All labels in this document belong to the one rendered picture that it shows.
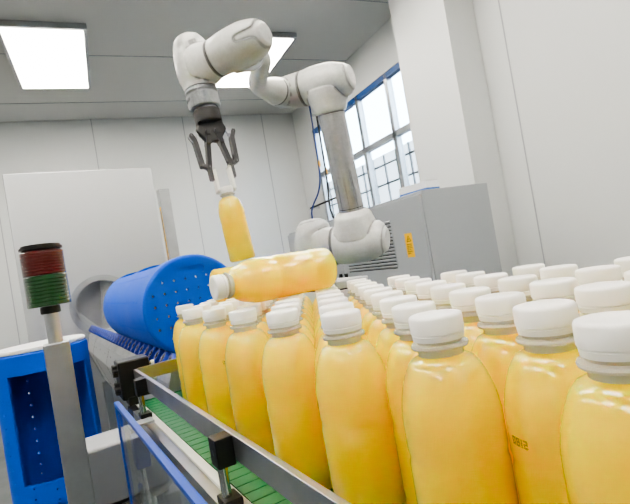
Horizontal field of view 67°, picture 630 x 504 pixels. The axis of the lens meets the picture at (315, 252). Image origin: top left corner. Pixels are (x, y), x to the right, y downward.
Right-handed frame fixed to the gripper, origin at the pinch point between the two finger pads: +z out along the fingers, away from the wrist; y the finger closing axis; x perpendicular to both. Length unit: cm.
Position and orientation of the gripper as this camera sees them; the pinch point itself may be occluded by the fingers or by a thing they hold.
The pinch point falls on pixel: (223, 180)
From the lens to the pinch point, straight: 136.5
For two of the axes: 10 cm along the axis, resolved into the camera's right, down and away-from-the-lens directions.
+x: 4.0, -1.3, -9.1
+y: -8.8, 2.2, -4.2
